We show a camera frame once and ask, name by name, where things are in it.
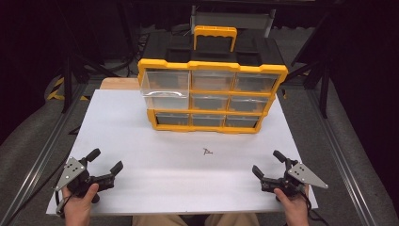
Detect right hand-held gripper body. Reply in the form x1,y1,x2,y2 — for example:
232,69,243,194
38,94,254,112
260,158,329,202

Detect person's left leg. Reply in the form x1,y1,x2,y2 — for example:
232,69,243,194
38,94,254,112
131,214,188,226

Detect large clear plastic drawer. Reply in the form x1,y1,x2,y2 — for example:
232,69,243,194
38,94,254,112
139,69,192,111

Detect person's right leg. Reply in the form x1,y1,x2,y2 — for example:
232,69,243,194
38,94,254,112
204,213,260,226

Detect metal floor rail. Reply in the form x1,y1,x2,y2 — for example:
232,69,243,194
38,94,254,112
305,89,379,226
0,83,92,226

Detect person's left hand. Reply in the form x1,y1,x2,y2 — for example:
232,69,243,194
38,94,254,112
61,183,100,226

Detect group of closed clear drawers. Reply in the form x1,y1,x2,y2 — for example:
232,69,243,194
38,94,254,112
155,69,280,128

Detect person's right hand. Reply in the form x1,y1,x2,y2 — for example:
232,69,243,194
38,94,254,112
273,184,311,226

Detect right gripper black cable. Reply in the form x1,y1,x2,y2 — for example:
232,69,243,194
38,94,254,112
300,187,331,226

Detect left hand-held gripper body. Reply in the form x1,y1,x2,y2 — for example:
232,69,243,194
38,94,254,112
55,156,116,204

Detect black floor cables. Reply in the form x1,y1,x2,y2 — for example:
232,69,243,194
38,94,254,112
104,29,152,78

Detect person's leg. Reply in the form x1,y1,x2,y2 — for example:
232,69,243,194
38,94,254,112
131,214,188,226
204,213,260,226

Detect wooden table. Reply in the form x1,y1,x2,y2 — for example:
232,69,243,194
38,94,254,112
99,77,141,91

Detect yellow black hazard tape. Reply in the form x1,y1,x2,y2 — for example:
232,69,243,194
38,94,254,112
45,76,90,102

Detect yellow carry handle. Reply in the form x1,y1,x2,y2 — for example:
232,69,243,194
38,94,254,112
192,25,238,53

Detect white table board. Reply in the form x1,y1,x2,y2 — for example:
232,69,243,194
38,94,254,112
46,89,319,217

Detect black tripod stand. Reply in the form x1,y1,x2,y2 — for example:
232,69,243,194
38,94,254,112
284,11,334,120
59,51,120,115

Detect yellow black drawer organizer cabinet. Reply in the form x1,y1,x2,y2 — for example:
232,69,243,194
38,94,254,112
136,25,289,135

